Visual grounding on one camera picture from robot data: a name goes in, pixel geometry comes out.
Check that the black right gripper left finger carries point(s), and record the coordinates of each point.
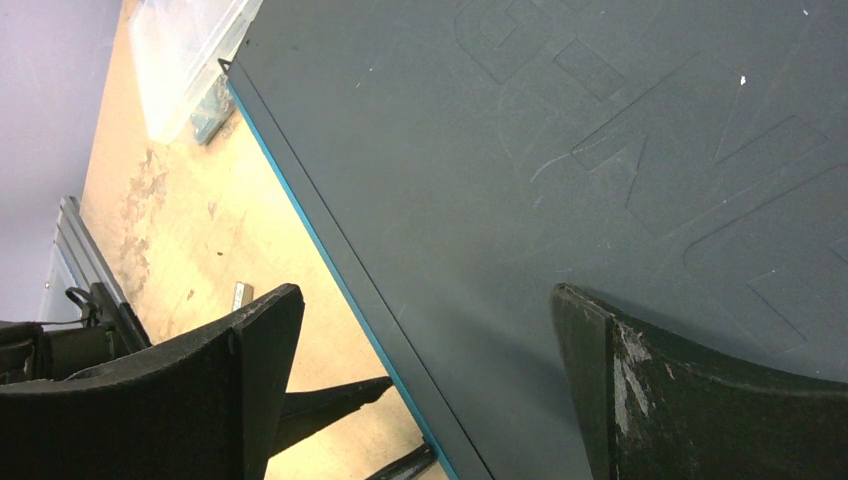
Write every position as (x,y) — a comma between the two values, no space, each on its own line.
(202,405)

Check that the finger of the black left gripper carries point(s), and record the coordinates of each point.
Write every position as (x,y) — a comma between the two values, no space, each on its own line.
(408,467)
(305,413)

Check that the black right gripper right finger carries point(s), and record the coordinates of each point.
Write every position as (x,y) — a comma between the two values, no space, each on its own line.
(651,404)

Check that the small white network plug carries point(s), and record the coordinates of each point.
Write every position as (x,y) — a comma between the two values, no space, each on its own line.
(243,295)

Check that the dark grey network switch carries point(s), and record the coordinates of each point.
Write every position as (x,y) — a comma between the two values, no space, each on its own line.
(454,161)

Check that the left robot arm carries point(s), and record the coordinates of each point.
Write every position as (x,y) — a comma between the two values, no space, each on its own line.
(46,348)

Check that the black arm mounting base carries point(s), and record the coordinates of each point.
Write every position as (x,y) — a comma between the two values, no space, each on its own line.
(103,313)

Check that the clear plastic organizer box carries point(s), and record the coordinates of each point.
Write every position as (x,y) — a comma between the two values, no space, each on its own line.
(179,49)

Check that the aluminium frame rail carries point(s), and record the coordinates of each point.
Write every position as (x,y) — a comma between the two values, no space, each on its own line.
(75,261)

